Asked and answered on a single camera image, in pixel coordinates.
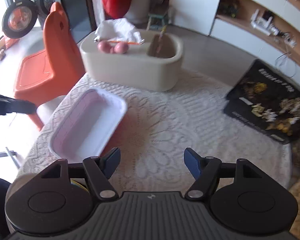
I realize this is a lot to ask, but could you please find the white gold-rimmed bowl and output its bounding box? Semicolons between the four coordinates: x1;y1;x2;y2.
70;179;89;192

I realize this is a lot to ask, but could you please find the white plastic tray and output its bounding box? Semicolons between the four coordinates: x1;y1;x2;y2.
49;87;127;163

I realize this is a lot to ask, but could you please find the orange plastic chair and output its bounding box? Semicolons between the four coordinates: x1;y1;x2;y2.
14;1;87;132

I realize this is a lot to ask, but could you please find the grey washing machine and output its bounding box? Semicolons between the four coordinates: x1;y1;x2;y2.
2;0;61;39

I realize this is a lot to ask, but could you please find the black plum snack bag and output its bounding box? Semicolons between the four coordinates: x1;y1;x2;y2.
224;59;300;144

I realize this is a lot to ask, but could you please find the beige oval storage container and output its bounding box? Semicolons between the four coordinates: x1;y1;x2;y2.
79;29;184;92

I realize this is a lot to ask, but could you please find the pink egg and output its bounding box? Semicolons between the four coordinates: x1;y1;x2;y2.
97;41;112;54
113;42;129;54

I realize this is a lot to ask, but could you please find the toy truck on shelf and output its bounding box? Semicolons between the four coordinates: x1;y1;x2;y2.
217;0;240;18

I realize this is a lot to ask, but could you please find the white wall shelf unit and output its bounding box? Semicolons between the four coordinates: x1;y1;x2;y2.
169;0;300;73

